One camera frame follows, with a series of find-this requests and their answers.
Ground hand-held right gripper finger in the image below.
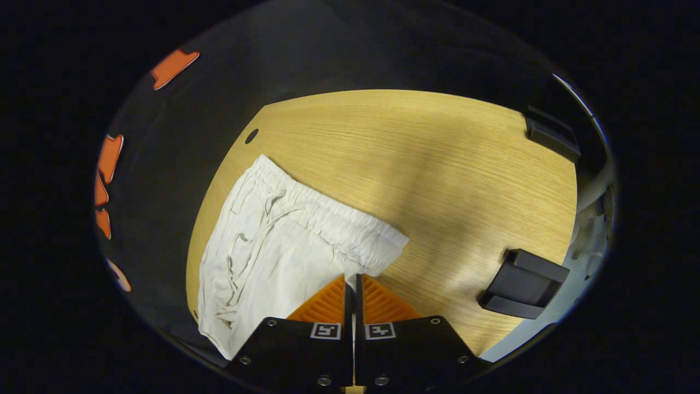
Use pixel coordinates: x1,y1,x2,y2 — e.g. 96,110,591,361
355,274,490,390
227,274,355,390

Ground white jeans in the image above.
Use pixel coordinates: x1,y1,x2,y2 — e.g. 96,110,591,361
197,154,410,361

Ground black plastic bracket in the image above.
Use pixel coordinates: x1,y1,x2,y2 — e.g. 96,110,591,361
524,106,581,163
477,248,570,320

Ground black backdrop cloth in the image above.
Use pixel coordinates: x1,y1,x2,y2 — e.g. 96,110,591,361
94,3,553,364

